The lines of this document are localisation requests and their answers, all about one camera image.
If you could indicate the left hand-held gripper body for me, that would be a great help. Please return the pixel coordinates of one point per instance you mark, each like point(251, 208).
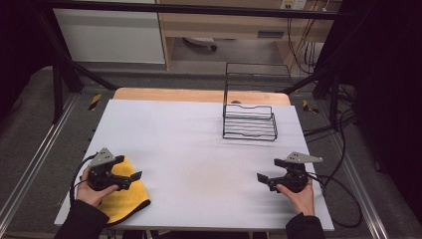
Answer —
point(99, 172)

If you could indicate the person's left hand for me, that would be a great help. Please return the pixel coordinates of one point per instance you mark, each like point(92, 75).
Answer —
point(90, 195)

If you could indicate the white cabinet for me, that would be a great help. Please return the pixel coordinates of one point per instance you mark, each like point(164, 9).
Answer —
point(109, 36)

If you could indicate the white chair base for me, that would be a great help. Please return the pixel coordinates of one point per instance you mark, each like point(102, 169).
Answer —
point(200, 41)

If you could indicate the white power strip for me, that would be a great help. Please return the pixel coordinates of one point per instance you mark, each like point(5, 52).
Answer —
point(293, 4)

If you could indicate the yellow cloth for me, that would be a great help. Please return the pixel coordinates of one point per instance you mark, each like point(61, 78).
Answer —
point(130, 199)

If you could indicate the wooden desk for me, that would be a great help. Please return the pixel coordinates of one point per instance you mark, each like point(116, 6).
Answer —
point(232, 26)

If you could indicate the black metal frame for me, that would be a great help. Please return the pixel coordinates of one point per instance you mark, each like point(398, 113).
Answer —
point(185, 9)

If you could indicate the black curtain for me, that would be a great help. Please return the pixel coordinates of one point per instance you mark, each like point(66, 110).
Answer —
point(388, 83)
point(16, 49)

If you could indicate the yellow black tape strip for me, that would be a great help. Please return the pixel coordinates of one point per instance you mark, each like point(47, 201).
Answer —
point(95, 102)
point(309, 107)

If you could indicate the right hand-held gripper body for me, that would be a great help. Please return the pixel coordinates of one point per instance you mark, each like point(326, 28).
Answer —
point(296, 174)

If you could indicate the person's right hand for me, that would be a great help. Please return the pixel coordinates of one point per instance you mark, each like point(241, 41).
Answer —
point(300, 199)

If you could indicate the aluminium floor rail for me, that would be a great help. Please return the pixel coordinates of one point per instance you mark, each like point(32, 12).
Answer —
point(36, 156)
point(361, 195)

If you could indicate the white table cover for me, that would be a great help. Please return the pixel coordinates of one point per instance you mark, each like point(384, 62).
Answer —
point(185, 156)

